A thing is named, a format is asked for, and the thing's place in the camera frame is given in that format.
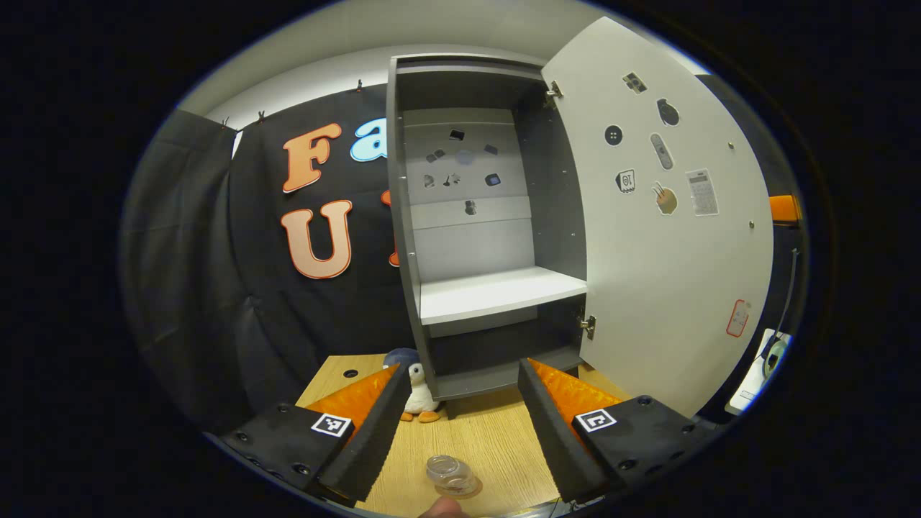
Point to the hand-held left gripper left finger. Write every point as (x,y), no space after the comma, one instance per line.
(378,439)

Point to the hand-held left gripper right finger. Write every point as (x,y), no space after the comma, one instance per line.
(550,432)

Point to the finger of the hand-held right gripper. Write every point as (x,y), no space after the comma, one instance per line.
(784,208)

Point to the clear plastic bottle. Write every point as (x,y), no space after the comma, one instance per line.
(450,471)

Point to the brown round coaster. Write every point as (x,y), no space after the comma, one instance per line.
(464,496)

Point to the white cabinet door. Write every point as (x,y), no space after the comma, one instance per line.
(669,288)

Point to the metal door hinge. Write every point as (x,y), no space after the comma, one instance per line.
(588,325)
(552,92)

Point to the white cabinet shelf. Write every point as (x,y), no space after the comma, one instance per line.
(496,293)

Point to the penguin plush toy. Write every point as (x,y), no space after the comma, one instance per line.
(419,394)

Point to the black backdrop cloth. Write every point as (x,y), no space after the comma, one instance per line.
(201,252)

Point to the row of backdrop clips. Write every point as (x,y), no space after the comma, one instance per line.
(260,116)

